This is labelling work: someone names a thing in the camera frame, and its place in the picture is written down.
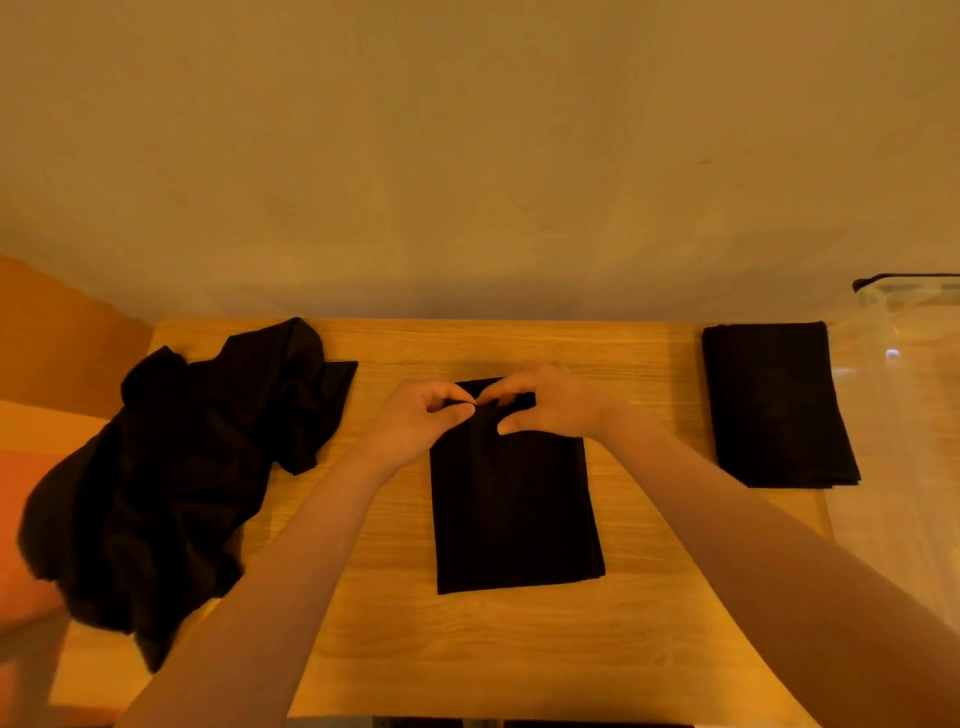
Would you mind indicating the person's right hand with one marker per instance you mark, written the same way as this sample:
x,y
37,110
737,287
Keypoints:
x,y
559,405

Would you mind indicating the person's left hand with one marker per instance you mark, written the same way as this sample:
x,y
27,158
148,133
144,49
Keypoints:
x,y
405,424

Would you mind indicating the person's left thumb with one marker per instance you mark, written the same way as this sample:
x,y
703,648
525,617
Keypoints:
x,y
450,417

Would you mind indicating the person's right thumb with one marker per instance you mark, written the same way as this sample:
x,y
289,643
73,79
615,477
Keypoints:
x,y
517,421

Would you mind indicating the person's left forearm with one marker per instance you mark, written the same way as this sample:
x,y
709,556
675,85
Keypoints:
x,y
277,592

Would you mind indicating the person's right forearm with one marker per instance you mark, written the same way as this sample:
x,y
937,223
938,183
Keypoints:
x,y
772,570

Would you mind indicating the wooden table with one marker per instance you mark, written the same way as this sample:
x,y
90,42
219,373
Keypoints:
x,y
525,525

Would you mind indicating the stack of folded black cloths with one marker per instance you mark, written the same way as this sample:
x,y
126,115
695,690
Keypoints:
x,y
776,405

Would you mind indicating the crumpled black cloth pile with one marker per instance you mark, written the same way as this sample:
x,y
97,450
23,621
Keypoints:
x,y
180,480

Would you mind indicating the clear plastic storage bin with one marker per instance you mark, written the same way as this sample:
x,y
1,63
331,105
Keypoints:
x,y
904,442

